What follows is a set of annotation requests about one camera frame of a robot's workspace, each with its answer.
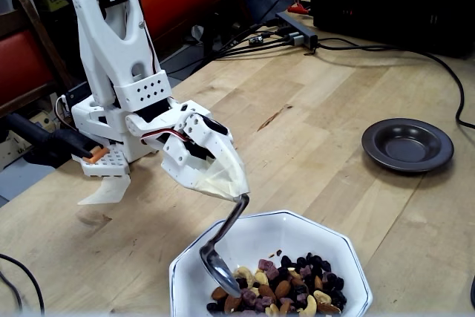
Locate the black clamp orange pad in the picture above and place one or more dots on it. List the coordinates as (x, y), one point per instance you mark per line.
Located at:
(48, 139)

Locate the grey usb hub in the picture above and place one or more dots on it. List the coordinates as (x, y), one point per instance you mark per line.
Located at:
(297, 31)

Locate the brown plate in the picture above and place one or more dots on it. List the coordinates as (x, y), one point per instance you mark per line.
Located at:
(408, 146)

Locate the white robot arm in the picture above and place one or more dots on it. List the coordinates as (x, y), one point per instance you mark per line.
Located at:
(111, 46)

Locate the mixed nuts and dried fruit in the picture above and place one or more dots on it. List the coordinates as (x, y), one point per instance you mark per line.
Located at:
(282, 291)

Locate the small usb adapter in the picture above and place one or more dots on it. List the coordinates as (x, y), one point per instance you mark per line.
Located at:
(256, 40)

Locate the yellow green tool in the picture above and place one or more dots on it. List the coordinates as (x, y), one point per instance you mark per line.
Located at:
(55, 1)

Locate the white octagonal bowl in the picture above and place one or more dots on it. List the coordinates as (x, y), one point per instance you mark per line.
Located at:
(297, 235)

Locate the black motor controller board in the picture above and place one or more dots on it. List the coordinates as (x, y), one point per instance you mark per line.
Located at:
(76, 94)

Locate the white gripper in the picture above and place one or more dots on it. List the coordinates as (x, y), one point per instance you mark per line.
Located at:
(184, 161)

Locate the printed cardboard box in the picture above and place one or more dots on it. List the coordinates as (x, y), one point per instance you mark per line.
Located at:
(15, 150)

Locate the bent metal spoon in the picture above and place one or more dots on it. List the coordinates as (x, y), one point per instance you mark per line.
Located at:
(222, 280)

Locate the black plastic crate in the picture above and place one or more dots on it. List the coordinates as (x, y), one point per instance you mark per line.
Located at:
(389, 5)

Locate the red alligator clips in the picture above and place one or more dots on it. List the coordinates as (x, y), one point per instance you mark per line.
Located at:
(298, 8)

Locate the wooden chair red cushion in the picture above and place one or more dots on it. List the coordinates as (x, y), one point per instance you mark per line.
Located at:
(178, 1)
(15, 64)

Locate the beige masking tape flap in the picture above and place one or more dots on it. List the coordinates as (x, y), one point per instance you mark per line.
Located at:
(107, 191)

